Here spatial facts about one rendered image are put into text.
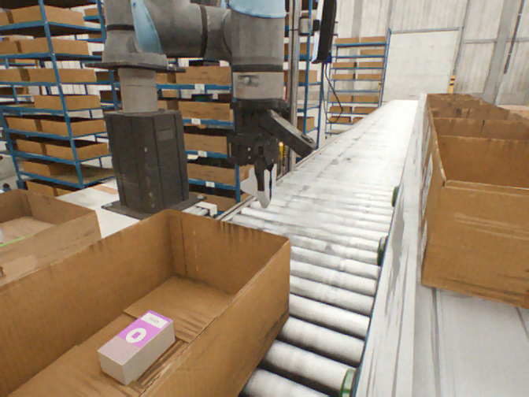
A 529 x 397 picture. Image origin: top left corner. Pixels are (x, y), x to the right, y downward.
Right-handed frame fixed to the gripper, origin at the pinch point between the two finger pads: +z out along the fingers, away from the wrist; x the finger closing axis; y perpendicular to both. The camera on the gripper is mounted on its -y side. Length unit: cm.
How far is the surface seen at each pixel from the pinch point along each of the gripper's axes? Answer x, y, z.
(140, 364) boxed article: 29.7, 8.2, 16.8
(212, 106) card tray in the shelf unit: -113, 85, -7
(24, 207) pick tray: 0, 86, 16
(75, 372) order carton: 33.9, 17.4, 18.3
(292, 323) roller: 9.8, -9.3, 19.3
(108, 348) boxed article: 31.1, 12.6, 14.1
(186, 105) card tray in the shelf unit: -115, 106, -7
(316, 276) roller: -8.1, -9.1, 20.4
